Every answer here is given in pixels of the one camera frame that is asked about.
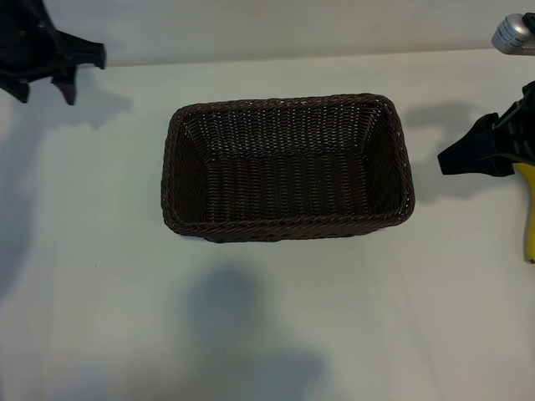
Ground yellow banana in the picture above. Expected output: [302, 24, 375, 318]
[512, 162, 535, 265]

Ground dark brown wicker basket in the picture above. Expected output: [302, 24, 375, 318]
[160, 92, 416, 245]

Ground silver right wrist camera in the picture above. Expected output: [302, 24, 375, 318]
[491, 12, 535, 58]

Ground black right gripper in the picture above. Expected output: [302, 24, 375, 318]
[437, 80, 535, 179]

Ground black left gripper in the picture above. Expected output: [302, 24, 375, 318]
[0, 0, 108, 106]

